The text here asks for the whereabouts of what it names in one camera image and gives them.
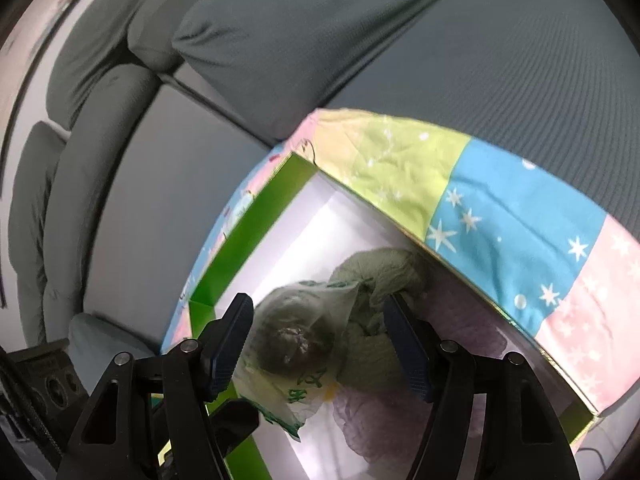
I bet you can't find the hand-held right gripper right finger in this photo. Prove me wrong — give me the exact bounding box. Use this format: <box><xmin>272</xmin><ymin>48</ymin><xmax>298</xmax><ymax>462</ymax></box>
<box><xmin>382</xmin><ymin>292</ymin><xmax>581</xmax><ymax>480</ymax></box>

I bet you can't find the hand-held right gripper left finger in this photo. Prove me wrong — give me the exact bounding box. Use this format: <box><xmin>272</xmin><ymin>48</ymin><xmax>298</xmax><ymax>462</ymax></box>
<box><xmin>57</xmin><ymin>292</ymin><xmax>256</xmax><ymax>480</ymax></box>

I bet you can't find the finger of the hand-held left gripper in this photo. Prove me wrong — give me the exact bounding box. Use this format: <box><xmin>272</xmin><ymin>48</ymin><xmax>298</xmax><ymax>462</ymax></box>
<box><xmin>207</xmin><ymin>396</ymin><xmax>262</xmax><ymax>461</ymax></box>

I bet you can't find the clear bag with round ball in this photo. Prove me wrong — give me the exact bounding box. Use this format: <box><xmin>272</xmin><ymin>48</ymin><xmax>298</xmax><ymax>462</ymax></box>
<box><xmin>234</xmin><ymin>280</ymin><xmax>368</xmax><ymax>443</ymax></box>

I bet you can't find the green cardboard box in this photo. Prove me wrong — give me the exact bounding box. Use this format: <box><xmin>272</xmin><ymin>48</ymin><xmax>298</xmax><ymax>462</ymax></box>
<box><xmin>159</xmin><ymin>152</ymin><xmax>599</xmax><ymax>480</ymax></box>

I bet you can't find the green fluffy towel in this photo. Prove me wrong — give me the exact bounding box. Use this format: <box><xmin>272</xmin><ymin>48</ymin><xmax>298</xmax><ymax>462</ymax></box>
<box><xmin>327</xmin><ymin>247</ymin><xmax>432</xmax><ymax>394</ymax></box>

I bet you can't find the purple fluffy cloth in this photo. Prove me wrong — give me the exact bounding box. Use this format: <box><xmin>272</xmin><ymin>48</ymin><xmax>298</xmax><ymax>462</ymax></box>
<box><xmin>330</xmin><ymin>280</ymin><xmax>508</xmax><ymax>463</ymax></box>

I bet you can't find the printed pastel blanket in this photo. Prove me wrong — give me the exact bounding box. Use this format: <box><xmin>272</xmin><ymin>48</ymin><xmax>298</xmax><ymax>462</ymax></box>
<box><xmin>160</xmin><ymin>107</ymin><xmax>640</xmax><ymax>456</ymax></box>

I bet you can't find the grey sofa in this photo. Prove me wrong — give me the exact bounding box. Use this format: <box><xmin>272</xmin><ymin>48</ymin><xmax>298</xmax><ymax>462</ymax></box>
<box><xmin>7</xmin><ymin>0</ymin><xmax>640</xmax><ymax>397</ymax></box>

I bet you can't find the large grey textured pillow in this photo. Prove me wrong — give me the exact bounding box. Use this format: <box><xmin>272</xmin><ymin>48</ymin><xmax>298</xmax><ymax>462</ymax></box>
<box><xmin>171</xmin><ymin>0</ymin><xmax>454</xmax><ymax>144</ymax></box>

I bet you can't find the grey sofa back cushion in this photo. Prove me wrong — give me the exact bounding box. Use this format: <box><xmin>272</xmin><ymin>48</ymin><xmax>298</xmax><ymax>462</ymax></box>
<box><xmin>44</xmin><ymin>0</ymin><xmax>167</xmax><ymax>132</ymax></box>
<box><xmin>126</xmin><ymin>0</ymin><xmax>242</xmax><ymax>74</ymax></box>

